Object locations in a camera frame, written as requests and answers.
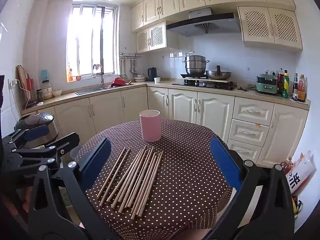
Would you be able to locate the wall utensil rail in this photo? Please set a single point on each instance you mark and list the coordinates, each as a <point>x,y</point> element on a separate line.
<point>130,55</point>

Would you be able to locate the steel wok with lid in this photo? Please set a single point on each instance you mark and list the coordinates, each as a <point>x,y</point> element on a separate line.
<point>218,75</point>

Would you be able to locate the metal kitchen faucet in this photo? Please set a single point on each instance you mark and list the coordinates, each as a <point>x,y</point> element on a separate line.
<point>101,77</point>

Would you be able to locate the amber sauce bottle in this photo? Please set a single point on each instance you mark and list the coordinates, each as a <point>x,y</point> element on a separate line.
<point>301,92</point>

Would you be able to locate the dark electric kettle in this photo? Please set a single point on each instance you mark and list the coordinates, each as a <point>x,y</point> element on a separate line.
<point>152,75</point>

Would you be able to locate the hanging metal spatula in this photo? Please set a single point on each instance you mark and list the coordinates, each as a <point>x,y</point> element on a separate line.
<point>132,66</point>

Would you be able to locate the black gas stove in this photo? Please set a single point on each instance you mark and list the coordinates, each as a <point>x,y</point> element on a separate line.
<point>200,84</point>

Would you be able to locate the cream cabinet drawer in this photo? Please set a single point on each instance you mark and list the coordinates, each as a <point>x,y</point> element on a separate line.
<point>248,132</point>
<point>252,111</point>
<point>243,151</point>

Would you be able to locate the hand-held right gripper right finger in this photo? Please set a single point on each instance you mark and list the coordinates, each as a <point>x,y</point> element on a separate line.
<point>225,160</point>

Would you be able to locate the pink utensil cup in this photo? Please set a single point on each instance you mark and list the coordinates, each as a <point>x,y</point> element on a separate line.
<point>150,127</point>

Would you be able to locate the black silver rice cooker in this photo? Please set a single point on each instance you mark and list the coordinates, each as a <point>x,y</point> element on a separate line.
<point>37,122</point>

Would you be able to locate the orange bottle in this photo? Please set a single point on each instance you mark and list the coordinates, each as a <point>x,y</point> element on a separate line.
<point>70,75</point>

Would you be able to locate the large cream lattice door cabinet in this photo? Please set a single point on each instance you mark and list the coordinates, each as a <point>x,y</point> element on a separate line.
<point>270,27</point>

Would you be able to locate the group of wooden chopsticks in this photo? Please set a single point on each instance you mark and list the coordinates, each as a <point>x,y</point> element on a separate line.
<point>140,177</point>

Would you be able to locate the hanging metal ladle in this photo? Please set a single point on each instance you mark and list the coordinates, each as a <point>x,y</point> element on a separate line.
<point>122,75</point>

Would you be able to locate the red plastic basin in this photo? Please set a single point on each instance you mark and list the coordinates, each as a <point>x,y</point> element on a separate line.
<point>118,82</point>

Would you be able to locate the cooking oil bottle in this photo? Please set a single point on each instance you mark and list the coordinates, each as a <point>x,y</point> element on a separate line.
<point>286,166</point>

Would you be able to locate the steel steamer pot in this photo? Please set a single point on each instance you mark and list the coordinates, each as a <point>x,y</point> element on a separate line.
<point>195,65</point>

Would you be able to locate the brown polka dot tablecloth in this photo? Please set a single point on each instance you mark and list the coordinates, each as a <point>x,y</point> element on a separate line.
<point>190,180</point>

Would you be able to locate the wooden cutting board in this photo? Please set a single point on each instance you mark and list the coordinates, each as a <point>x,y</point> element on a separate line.
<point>22,77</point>

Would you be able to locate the white rice bag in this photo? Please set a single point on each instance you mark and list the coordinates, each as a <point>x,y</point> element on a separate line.
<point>298,177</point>

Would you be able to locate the yellow packet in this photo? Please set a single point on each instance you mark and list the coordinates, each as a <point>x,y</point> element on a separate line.
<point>297,206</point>

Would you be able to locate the black range hood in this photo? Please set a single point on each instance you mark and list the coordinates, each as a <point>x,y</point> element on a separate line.
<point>200,24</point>

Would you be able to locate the kitchen window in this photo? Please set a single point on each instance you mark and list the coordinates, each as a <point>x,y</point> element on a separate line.
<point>85,42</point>

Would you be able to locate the white mug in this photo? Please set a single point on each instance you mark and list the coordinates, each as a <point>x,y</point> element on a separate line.
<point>157,80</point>

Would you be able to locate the stack of white bowls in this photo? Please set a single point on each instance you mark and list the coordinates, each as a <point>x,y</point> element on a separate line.
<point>140,78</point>

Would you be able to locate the dark sauce bottle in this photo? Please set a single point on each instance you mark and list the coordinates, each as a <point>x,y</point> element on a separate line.
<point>295,90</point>

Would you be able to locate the large glass jar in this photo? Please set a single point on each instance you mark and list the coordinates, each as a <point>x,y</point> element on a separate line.
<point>47,91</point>

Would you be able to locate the steel kitchen sink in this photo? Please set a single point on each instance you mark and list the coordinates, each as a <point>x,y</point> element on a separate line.
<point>90,90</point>

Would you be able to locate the red seasoning bottle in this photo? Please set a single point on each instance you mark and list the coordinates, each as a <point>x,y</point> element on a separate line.
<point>280,82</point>

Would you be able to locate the white bowl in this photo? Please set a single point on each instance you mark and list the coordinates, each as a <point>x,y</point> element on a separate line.
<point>57,93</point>

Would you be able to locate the red mesh bag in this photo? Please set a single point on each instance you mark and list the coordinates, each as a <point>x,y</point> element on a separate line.
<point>30,85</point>

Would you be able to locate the small dark jar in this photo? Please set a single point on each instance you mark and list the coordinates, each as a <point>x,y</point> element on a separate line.
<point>40,96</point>

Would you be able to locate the teal box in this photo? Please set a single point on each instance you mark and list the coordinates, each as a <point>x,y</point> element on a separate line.
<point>44,74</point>

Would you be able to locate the small cream lattice door cabinet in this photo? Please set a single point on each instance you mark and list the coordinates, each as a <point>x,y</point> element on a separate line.
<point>156,36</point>

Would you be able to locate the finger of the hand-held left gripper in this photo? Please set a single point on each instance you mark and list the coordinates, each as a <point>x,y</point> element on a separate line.
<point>37,132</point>
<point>67,140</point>

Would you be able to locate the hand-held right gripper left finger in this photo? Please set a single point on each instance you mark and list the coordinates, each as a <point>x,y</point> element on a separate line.
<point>96,165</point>

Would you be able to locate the cream base cabinets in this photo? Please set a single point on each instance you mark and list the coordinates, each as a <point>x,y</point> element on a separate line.
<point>212,110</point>

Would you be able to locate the green electric cooker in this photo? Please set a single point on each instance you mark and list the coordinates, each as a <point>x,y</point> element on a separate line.
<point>266,85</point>

